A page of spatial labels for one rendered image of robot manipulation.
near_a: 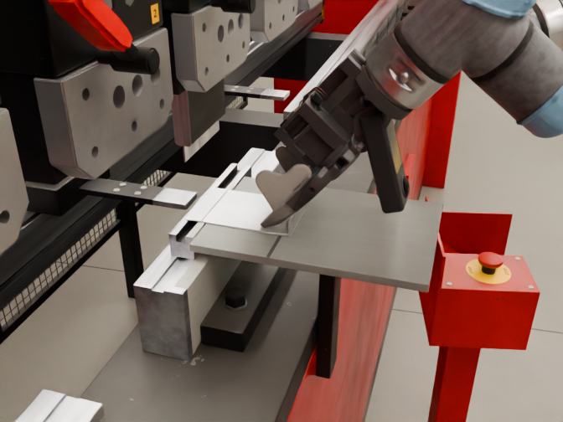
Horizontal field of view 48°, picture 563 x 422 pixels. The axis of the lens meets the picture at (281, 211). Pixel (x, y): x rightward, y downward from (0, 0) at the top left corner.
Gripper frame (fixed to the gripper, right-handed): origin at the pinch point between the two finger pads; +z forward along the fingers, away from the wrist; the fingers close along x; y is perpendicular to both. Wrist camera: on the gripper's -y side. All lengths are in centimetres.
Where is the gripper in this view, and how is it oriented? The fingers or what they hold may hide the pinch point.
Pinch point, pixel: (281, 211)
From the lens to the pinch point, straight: 75.0
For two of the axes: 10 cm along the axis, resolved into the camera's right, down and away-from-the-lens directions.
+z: -6.2, 5.7, 5.4
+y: -7.3, -6.8, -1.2
